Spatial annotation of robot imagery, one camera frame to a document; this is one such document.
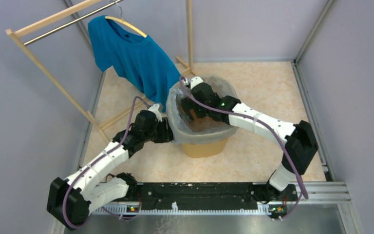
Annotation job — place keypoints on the wooden clothes hanger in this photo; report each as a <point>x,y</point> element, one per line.
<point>122,21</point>

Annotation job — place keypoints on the yellow mesh trash bin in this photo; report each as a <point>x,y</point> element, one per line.
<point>204,150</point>

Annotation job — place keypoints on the light blue plastic trash bag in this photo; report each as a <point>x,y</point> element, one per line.
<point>198,131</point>

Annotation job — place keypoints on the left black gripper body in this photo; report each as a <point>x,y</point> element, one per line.
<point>162,134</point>

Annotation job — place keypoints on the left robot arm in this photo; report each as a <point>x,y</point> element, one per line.
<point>72,200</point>

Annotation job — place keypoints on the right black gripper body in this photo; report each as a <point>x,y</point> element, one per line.
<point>200,111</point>

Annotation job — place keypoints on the blue t-shirt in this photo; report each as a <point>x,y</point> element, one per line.
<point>140,60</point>

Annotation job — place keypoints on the white toothed cable duct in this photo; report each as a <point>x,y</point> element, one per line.
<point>124,209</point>

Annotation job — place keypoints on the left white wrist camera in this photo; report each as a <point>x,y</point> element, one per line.
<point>157,110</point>

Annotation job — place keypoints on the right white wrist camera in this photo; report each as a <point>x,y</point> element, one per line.
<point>192,82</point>

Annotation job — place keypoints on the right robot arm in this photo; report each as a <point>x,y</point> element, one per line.
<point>297,141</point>

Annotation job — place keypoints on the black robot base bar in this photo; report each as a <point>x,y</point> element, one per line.
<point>208,196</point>

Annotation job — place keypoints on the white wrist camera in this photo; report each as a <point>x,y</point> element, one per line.
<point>157,110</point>
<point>192,82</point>

